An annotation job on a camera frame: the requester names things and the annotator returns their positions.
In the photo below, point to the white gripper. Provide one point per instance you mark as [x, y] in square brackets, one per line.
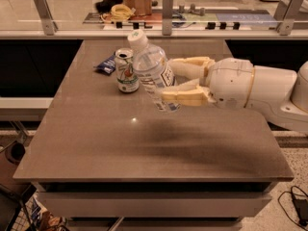
[231, 82]

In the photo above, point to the clear blue-labelled plastic bottle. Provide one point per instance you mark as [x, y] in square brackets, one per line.
[151, 67]

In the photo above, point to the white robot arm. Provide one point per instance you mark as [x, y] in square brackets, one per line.
[280, 95]

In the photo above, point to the white green soda can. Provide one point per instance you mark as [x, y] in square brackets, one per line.
[127, 80]

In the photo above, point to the blue snack wrapper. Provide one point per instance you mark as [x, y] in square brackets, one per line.
[108, 66]

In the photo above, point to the black round bin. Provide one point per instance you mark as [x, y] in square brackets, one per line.
[15, 152]

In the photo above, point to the middle metal railing bracket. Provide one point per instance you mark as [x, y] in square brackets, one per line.
[167, 17]

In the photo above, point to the metal railing bracket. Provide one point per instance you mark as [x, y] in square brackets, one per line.
[167, 17]
[287, 22]
[48, 24]

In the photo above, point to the right metal railing bracket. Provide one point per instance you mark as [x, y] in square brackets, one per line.
[287, 22]

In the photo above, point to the left metal railing bracket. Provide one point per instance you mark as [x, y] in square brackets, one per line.
[48, 24]

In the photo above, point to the black power adapter with cable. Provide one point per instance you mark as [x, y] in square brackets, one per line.
[300, 202]

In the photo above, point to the wire basket with items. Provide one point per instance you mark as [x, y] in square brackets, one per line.
[35, 217]

